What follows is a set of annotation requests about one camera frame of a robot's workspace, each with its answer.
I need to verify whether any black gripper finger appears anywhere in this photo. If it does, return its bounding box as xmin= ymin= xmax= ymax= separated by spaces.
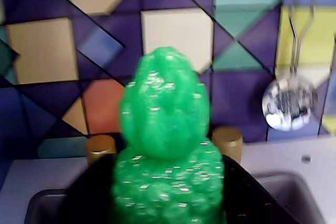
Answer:
xmin=221 ymin=155 xmax=298 ymax=224
xmin=56 ymin=153 xmax=118 ymax=224

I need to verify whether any white toy kitchen countertop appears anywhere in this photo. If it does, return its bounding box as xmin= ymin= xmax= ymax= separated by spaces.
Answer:
xmin=0 ymin=134 xmax=336 ymax=224

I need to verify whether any gray sink basin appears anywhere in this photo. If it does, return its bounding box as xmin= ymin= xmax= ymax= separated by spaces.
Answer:
xmin=26 ymin=171 xmax=336 ymax=224

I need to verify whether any green plastic pineapple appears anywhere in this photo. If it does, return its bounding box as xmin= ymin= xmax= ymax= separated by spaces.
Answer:
xmin=110 ymin=46 xmax=227 ymax=224

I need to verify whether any silver metal ladle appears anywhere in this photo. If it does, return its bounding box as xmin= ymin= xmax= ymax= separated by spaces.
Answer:
xmin=261 ymin=3 xmax=319 ymax=132

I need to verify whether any colourful geometric backsplash panel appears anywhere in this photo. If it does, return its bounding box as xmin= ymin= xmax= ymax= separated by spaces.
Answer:
xmin=0 ymin=0 xmax=336 ymax=161

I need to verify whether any gold faucet knob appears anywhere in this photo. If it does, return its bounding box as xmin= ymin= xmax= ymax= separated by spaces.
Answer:
xmin=211 ymin=126 xmax=244 ymax=164
xmin=85 ymin=134 xmax=117 ymax=165

